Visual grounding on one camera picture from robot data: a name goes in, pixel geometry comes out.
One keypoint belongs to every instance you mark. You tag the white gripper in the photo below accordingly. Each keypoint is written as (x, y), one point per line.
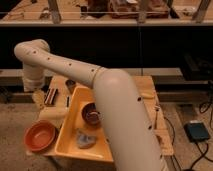
(38, 98)

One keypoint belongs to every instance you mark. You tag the red bowl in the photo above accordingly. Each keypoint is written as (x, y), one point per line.
(39, 136)

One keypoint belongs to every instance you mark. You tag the grey blue towel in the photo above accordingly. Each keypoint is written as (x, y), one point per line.
(85, 141)

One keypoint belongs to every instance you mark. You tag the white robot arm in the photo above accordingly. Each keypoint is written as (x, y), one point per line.
(124, 117)

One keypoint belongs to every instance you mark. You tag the dark purple bowl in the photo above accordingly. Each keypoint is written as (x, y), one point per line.
(90, 114)

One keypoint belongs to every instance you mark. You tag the wooden small table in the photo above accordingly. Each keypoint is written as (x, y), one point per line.
(57, 113)

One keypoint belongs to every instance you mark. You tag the dark metal cup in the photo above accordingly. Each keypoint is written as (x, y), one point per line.
(70, 84)

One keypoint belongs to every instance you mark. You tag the yellow plastic bin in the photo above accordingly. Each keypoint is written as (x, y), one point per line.
(66, 144)

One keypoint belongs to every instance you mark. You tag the yellow banana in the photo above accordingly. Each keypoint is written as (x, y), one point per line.
(148, 95)

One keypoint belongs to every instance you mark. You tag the metal spoon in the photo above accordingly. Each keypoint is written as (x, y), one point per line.
(157, 109)

